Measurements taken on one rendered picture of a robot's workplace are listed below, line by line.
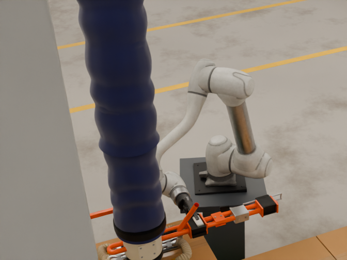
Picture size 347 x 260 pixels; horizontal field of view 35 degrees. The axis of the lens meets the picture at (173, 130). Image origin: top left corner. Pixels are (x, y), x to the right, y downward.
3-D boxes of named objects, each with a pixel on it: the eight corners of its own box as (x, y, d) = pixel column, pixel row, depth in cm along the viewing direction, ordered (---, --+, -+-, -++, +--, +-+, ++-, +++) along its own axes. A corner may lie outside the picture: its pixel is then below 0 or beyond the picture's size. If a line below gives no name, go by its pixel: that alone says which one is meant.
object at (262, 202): (262, 217, 255) (262, 209, 252) (254, 208, 261) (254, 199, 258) (278, 212, 257) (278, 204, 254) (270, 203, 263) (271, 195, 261)
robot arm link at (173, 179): (183, 204, 276) (160, 199, 269) (172, 187, 288) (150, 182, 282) (192, 185, 272) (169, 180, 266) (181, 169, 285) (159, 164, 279)
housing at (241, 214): (235, 224, 253) (235, 216, 250) (229, 215, 258) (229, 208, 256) (249, 220, 254) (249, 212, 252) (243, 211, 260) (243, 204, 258)
